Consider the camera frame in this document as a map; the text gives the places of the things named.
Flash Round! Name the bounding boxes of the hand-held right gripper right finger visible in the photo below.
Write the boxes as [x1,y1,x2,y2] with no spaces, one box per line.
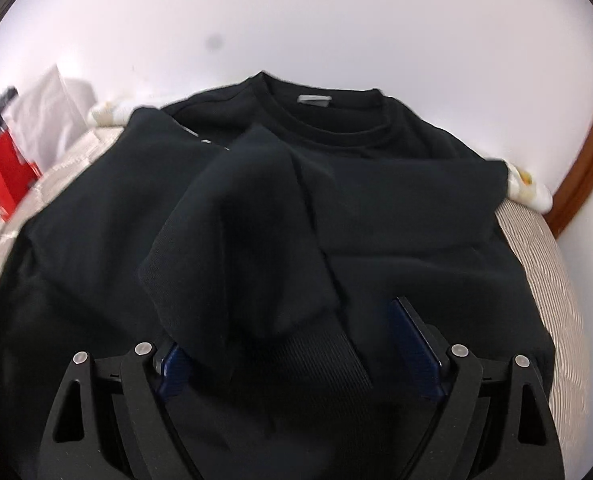
[387,296,567,480]

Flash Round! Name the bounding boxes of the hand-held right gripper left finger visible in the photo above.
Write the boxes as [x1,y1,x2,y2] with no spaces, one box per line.
[36,341,212,480]

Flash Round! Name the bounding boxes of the black sweatshirt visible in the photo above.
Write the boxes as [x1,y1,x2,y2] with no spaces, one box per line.
[0,71,555,480]

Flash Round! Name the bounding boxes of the striped quilted mattress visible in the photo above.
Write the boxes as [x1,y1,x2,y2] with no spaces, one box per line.
[0,125,592,480]

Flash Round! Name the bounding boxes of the white yellow-print bedsheet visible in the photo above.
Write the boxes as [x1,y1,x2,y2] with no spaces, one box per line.
[87,97,553,213]

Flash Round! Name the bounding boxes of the red paper bag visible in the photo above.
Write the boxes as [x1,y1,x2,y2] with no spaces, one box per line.
[0,130,43,222]

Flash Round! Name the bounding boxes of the white plastic bag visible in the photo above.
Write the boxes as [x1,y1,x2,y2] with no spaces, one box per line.
[4,63,100,173]

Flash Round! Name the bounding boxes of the brown wooden door frame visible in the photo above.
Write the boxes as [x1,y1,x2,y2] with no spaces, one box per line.
[544,35,593,238]

